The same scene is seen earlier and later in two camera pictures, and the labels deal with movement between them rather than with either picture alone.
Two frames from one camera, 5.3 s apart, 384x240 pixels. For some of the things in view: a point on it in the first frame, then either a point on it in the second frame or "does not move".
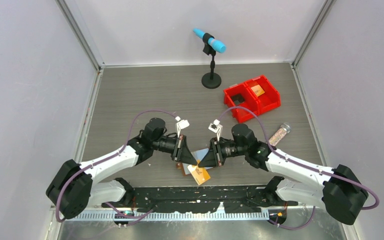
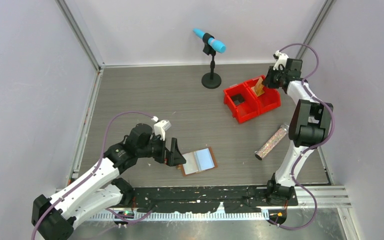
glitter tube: x=278 y=136 does not move
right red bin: x=267 y=97 does not move
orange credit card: x=201 y=174 -> x=259 y=88
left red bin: x=239 y=95 does not move
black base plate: x=201 y=199 does not move
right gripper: x=214 y=156 -> x=267 y=81
